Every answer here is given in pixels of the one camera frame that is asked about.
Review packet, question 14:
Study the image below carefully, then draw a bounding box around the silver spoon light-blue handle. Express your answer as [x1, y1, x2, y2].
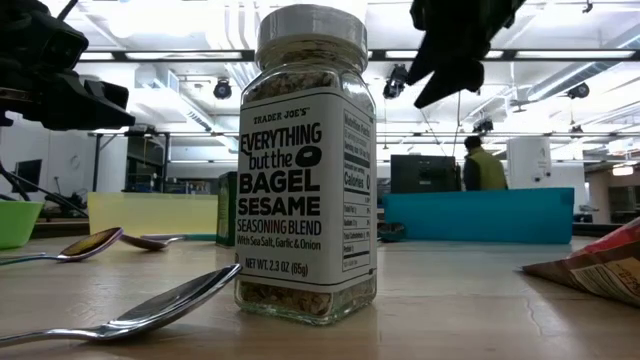
[0, 263, 245, 350]

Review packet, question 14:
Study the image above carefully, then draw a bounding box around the person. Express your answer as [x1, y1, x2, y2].
[462, 135, 509, 191]

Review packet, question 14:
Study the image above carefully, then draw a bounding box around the black equipment case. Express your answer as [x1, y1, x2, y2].
[389, 153, 464, 195]

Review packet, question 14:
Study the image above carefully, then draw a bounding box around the black shelving unit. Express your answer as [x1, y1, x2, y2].
[124, 132, 171, 195]

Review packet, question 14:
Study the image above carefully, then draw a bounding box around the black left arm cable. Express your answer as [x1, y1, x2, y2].
[0, 162, 89, 217]

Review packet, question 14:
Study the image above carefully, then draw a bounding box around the green plastic bowl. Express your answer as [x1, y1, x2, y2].
[0, 200, 45, 250]

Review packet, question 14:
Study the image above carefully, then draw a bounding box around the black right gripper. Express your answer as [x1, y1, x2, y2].
[405, 0, 526, 110]

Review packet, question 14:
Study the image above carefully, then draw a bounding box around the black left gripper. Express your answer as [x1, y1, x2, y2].
[0, 0, 137, 130]

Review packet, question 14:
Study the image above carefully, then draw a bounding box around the white round pillar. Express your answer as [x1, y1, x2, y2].
[506, 137, 553, 190]

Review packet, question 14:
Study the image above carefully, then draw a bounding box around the blue plastic bin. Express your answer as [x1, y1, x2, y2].
[382, 187, 575, 245]

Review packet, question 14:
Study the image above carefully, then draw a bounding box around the yellow translucent plastic bin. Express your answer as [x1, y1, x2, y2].
[87, 192, 220, 237]

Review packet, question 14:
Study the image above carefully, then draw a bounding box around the brown and orange snack packet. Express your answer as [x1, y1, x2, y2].
[522, 215, 640, 308]

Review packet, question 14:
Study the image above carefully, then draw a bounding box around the white-lidded bagel seasoning jar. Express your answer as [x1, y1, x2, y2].
[233, 3, 379, 326]

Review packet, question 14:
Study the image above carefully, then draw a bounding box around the iridescent spoon with blue handle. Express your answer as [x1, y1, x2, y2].
[0, 227, 125, 266]

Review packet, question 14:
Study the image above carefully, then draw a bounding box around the dark green black-lidded spice tin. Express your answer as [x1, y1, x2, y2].
[215, 171, 240, 248]

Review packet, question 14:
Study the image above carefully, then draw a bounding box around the black monitor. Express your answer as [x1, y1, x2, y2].
[12, 158, 44, 194]

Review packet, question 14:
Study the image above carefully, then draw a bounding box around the silver spoon with teal handle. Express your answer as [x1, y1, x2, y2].
[119, 232, 220, 252]

